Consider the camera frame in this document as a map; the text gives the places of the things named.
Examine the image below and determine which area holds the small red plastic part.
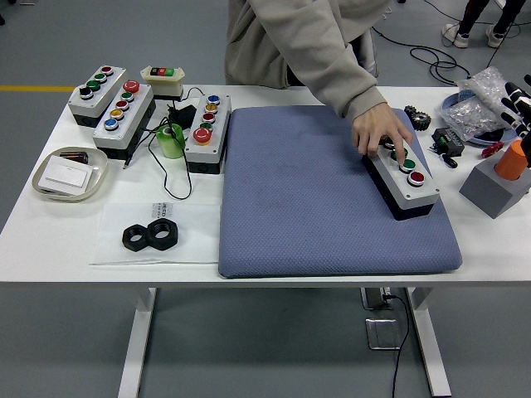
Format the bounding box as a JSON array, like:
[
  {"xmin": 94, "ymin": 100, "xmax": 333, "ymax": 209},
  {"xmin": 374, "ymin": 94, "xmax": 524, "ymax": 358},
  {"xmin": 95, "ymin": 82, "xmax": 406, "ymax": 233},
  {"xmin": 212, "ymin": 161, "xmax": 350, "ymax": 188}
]
[{"xmin": 480, "ymin": 141, "xmax": 506, "ymax": 158}]

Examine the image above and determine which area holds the white wall switch plate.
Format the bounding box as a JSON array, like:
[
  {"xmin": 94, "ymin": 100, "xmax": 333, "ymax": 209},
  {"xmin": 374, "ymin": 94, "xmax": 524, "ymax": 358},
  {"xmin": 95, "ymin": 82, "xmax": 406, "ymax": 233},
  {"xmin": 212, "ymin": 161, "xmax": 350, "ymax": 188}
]
[{"xmin": 39, "ymin": 155, "xmax": 95, "ymax": 190}]

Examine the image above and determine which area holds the metal floor outlet plate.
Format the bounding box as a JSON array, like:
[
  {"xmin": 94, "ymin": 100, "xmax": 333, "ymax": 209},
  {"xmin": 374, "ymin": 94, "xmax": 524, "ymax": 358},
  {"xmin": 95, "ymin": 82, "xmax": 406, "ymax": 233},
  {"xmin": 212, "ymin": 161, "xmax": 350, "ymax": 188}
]
[{"xmin": 364, "ymin": 317, "xmax": 402, "ymax": 352}]

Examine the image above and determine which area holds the bubble wrap bag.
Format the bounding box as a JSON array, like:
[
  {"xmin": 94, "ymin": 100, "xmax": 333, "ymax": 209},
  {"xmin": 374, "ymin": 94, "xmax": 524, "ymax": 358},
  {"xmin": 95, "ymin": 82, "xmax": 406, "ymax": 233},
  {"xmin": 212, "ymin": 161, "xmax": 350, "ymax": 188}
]
[{"xmin": 458, "ymin": 66, "xmax": 528, "ymax": 125}]

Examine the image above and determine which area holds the black power adapter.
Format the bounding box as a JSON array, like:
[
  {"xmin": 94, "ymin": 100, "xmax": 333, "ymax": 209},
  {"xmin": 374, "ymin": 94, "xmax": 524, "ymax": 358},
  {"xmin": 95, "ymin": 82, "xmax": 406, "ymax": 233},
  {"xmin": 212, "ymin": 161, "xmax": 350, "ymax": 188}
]
[{"xmin": 168, "ymin": 104, "xmax": 199, "ymax": 128}]

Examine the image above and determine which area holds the pale blue plate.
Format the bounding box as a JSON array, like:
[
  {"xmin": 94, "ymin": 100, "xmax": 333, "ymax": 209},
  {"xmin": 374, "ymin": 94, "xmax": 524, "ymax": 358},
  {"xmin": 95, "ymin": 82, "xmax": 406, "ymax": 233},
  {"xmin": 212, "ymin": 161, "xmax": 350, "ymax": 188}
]
[{"xmin": 440, "ymin": 91, "xmax": 520, "ymax": 147}]

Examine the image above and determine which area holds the clear bag of metal parts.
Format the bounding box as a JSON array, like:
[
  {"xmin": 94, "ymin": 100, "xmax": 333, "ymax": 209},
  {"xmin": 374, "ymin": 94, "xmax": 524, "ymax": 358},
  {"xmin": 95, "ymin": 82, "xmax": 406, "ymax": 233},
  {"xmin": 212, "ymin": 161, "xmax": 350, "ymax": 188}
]
[{"xmin": 435, "ymin": 99, "xmax": 508, "ymax": 143}]

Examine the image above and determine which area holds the person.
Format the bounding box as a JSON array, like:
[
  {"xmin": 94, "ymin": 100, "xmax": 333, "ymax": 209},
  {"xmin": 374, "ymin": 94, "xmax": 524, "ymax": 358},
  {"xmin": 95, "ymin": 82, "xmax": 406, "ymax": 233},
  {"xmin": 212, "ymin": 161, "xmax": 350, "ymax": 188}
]
[
  {"xmin": 441, "ymin": 0, "xmax": 528, "ymax": 50},
  {"xmin": 225, "ymin": 0, "xmax": 393, "ymax": 90}
]

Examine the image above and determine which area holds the cream switch box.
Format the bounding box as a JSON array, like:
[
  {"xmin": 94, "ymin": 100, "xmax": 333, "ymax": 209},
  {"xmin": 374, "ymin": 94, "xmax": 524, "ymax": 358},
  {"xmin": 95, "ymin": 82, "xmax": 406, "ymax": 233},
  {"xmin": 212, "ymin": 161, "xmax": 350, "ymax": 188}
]
[{"xmin": 140, "ymin": 65, "xmax": 187, "ymax": 102}]

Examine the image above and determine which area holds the black toothed gear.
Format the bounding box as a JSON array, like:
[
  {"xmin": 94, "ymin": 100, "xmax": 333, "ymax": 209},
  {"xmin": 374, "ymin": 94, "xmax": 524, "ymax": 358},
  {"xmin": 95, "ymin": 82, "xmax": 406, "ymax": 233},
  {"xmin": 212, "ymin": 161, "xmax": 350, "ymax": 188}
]
[{"xmin": 404, "ymin": 104, "xmax": 433, "ymax": 132}]

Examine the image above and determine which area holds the clear printed plastic bag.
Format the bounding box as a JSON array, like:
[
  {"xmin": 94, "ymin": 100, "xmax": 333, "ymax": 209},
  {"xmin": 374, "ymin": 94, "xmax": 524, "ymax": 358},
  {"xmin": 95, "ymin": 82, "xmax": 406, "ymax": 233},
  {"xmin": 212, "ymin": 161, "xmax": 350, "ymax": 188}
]
[{"xmin": 89, "ymin": 201, "xmax": 223, "ymax": 266}]

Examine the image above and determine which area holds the orange cylinder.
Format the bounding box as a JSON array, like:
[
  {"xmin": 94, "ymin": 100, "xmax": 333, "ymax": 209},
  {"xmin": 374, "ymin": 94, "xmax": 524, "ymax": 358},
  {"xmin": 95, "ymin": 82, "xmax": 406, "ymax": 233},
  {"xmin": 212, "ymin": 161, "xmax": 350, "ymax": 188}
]
[{"xmin": 494, "ymin": 139, "xmax": 530, "ymax": 182}]

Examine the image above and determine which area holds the green tape roll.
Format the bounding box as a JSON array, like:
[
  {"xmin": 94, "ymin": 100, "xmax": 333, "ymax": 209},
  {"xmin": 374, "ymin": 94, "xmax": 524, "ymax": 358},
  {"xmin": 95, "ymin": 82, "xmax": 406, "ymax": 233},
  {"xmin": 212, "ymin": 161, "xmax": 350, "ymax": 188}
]
[{"xmin": 156, "ymin": 123, "xmax": 186, "ymax": 160}]

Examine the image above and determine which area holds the white table leg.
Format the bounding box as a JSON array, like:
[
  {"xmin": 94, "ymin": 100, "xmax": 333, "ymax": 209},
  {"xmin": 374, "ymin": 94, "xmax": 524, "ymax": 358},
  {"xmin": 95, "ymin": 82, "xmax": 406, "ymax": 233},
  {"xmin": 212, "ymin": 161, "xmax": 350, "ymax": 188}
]
[
  {"xmin": 117, "ymin": 287, "xmax": 158, "ymax": 398},
  {"xmin": 406, "ymin": 287, "xmax": 453, "ymax": 398}
]

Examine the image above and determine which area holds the thin black adapter cord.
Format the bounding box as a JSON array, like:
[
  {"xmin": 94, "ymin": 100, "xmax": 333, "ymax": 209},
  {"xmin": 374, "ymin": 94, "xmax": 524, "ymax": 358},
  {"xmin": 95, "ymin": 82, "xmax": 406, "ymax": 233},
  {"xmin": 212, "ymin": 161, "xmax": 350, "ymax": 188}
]
[{"xmin": 123, "ymin": 85, "xmax": 207, "ymax": 200}]

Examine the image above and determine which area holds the four-button control box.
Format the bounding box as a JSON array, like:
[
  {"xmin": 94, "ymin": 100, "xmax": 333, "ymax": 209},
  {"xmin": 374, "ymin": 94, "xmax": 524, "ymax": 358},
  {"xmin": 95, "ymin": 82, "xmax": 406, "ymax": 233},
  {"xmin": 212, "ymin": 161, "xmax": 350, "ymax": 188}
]
[
  {"xmin": 360, "ymin": 136, "xmax": 441, "ymax": 222},
  {"xmin": 67, "ymin": 65, "xmax": 130, "ymax": 129}
]

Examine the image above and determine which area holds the black electronic module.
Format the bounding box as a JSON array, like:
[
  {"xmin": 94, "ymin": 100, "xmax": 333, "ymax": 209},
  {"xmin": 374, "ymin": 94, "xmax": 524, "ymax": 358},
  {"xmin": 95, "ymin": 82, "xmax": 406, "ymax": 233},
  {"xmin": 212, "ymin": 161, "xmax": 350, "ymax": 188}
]
[{"xmin": 431, "ymin": 127, "xmax": 465, "ymax": 158}]

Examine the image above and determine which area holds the five-button box, red mushroom button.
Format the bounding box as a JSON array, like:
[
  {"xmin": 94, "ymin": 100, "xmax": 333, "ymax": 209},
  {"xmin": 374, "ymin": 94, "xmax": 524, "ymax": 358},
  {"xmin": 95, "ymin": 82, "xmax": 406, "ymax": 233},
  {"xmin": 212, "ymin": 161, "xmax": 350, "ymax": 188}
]
[
  {"xmin": 183, "ymin": 94, "xmax": 233, "ymax": 175},
  {"xmin": 91, "ymin": 80, "xmax": 158, "ymax": 162}
]

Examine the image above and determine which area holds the blue-grey textured mat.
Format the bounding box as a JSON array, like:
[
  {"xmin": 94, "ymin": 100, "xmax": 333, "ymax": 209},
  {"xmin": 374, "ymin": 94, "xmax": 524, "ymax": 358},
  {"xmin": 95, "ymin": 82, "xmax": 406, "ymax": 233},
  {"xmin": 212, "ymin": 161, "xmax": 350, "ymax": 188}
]
[{"xmin": 217, "ymin": 105, "xmax": 464, "ymax": 279}]

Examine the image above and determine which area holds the black power cable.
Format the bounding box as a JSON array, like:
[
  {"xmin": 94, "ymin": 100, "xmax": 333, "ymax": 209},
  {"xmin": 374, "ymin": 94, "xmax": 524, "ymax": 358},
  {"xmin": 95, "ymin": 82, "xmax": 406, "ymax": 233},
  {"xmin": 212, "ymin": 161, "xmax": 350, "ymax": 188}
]
[{"xmin": 383, "ymin": 293, "xmax": 412, "ymax": 398}]

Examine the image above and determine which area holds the person's right hand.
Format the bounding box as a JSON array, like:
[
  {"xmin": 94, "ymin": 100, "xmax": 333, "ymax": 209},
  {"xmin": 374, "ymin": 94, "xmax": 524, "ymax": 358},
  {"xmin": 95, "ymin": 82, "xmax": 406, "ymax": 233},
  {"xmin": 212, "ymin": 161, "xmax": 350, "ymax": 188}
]
[{"xmin": 351, "ymin": 102, "xmax": 415, "ymax": 161}]

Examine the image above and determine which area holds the grey block holder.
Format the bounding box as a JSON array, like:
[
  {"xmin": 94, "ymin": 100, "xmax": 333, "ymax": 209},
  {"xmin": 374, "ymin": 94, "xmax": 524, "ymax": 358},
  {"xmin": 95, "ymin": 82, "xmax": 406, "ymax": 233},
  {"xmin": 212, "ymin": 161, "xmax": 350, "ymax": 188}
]
[{"xmin": 458, "ymin": 155, "xmax": 531, "ymax": 220}]

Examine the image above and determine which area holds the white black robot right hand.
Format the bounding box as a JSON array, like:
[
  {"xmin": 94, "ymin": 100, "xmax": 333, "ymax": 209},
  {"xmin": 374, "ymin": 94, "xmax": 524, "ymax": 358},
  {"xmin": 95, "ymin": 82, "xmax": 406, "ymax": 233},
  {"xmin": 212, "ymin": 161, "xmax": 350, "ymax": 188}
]
[{"xmin": 499, "ymin": 74, "xmax": 531, "ymax": 169}]

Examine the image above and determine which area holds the large black hex nut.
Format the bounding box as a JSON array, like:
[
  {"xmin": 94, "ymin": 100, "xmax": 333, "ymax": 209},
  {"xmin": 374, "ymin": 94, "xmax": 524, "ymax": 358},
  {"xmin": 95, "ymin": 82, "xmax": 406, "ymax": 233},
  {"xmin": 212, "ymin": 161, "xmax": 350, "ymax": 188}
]
[
  {"xmin": 121, "ymin": 223, "xmax": 151, "ymax": 251},
  {"xmin": 147, "ymin": 218, "xmax": 180, "ymax": 250}
]

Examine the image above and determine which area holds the black floor cable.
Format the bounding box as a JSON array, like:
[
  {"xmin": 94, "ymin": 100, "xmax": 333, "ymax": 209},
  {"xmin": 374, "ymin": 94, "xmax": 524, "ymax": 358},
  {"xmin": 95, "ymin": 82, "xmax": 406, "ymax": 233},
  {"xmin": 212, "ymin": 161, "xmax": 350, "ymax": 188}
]
[{"xmin": 373, "ymin": 24, "xmax": 474, "ymax": 87}]

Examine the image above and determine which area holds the white rounded dish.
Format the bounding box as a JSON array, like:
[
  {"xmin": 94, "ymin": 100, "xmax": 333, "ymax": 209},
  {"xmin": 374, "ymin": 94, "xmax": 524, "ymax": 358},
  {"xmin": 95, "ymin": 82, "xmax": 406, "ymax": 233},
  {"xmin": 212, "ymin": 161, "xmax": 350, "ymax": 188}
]
[{"xmin": 32, "ymin": 146, "xmax": 110, "ymax": 203}]

